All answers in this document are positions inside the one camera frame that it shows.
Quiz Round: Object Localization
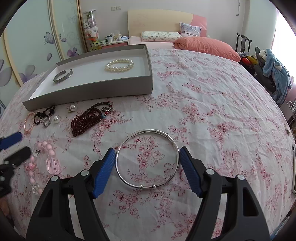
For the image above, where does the plain pink bed sheet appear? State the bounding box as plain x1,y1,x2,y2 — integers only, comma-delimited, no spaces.
128,36,176,49

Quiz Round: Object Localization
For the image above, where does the orange pink duvet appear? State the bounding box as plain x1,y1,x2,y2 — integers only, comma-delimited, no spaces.
173,36,242,62

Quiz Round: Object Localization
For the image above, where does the clear tube of plush toys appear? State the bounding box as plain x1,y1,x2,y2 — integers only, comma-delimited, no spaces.
81,10,102,51

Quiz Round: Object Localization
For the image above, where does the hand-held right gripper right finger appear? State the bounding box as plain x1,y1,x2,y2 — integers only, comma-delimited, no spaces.
179,146,271,241

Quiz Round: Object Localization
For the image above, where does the thin silver bangle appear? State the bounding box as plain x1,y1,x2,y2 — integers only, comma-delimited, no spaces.
115,129,179,190

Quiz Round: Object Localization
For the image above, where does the person's left forearm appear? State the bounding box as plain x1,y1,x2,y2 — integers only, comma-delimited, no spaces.
0,198,11,219

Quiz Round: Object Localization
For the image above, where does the yellow green plush toy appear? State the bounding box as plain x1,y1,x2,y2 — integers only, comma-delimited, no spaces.
91,38,102,51

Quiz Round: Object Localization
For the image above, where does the blue plush garment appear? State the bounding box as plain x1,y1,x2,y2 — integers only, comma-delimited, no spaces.
262,49,292,105

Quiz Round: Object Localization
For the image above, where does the white pearl bracelet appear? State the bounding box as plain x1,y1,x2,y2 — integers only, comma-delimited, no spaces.
105,58,135,73

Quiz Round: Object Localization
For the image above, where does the dark wooden chair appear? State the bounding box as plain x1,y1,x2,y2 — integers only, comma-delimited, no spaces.
235,32,252,55

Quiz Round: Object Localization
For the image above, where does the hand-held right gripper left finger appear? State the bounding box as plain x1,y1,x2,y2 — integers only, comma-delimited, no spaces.
25,148,116,241

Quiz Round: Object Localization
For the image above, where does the dark red bead necklace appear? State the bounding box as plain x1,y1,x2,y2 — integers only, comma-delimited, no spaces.
71,101,116,137

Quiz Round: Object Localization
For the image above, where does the thin pink pearl bracelet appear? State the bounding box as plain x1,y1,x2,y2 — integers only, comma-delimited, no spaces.
24,112,35,133

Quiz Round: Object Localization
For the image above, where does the patterned white pillow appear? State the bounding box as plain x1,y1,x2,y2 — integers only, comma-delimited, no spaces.
141,31,183,43

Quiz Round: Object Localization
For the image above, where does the pink bead crystal bracelet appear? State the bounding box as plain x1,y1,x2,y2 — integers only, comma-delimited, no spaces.
25,140,61,196

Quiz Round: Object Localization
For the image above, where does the cream pink bed headboard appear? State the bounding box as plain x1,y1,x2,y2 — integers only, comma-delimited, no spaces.
127,9,207,43

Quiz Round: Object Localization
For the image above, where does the grey cardboard box tray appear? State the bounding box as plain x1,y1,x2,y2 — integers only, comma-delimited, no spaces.
22,44,154,112

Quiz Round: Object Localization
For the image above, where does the silver cuff bracelet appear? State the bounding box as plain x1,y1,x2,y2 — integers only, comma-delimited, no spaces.
53,69,74,84

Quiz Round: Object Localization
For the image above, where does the pink floral bedsheet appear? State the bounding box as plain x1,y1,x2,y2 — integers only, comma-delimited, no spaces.
0,47,296,241

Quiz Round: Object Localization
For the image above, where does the flower print sliding wardrobe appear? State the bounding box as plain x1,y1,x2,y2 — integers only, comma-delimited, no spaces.
0,0,89,116

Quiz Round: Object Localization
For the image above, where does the black bead bracelet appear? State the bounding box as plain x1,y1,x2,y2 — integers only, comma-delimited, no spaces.
33,105,56,124

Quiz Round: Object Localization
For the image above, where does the pink white nightstand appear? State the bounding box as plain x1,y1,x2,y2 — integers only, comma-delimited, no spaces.
99,37,129,49

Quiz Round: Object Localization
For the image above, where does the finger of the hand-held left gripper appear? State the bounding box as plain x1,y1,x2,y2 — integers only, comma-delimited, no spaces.
0,132,23,151
3,146,31,167

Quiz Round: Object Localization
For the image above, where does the purple floral pillow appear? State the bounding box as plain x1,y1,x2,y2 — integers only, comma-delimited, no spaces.
179,22,202,37

